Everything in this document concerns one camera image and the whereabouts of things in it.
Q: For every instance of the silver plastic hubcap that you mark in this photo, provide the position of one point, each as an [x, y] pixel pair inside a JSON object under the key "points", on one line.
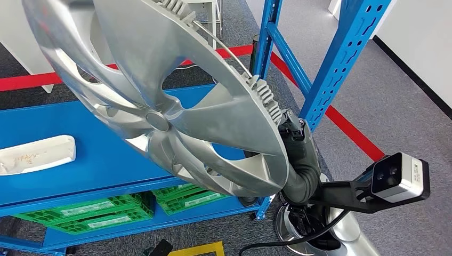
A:
{"points": [[159, 70]]}

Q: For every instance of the green folded plastic crate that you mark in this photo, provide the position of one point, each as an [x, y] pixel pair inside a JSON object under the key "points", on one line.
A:
{"points": [[203, 199], [81, 208], [106, 222], [169, 193]]}

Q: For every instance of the metal bars under table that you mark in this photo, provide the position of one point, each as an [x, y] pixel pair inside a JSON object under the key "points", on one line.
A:
{"points": [[220, 17]]}

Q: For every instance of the short red barrier belt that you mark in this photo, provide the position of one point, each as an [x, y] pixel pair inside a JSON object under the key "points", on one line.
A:
{"points": [[346, 129]]}

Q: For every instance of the white desk panel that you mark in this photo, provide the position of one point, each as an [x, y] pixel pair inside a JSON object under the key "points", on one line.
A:
{"points": [[21, 60]]}

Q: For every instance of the white curved plastic part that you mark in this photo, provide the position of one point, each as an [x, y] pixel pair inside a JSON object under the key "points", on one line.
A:
{"points": [[39, 155]]}

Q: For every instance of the blue metal shelf rack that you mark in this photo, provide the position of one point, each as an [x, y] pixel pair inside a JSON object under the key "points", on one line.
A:
{"points": [[88, 148]]}

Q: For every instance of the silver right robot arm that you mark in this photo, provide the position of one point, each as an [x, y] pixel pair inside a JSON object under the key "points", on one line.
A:
{"points": [[303, 187]]}

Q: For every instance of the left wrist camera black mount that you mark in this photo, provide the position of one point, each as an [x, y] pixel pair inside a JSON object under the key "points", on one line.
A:
{"points": [[162, 248]]}

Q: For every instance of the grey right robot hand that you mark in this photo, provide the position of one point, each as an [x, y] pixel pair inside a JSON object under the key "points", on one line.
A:
{"points": [[300, 148]]}

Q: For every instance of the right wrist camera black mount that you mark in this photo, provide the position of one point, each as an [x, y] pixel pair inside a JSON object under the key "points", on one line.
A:
{"points": [[399, 176]]}

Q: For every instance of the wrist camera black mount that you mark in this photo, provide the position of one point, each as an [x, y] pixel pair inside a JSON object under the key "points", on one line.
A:
{"points": [[162, 248], [399, 176]]}

